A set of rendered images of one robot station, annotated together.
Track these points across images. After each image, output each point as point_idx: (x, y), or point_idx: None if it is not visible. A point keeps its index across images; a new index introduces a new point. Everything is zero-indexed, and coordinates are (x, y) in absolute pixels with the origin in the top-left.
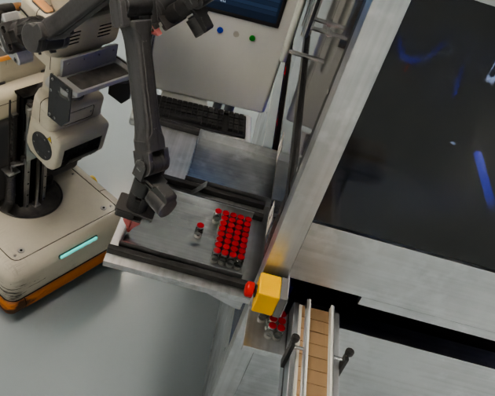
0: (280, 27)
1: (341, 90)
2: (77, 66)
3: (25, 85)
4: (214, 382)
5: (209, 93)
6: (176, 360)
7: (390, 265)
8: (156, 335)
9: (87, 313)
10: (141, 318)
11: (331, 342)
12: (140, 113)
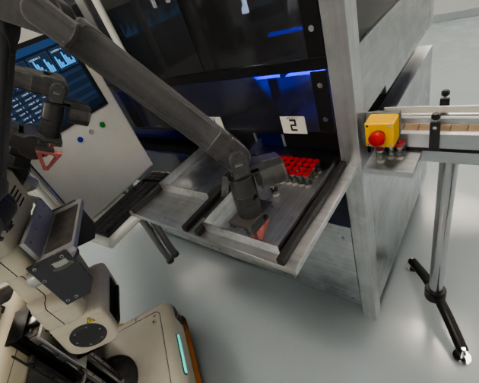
0: (108, 101)
1: None
2: (38, 238)
3: (6, 332)
4: (359, 258)
5: (118, 187)
6: (290, 308)
7: (386, 39)
8: (267, 318)
9: (231, 370)
10: (249, 326)
11: (429, 106)
12: (186, 115)
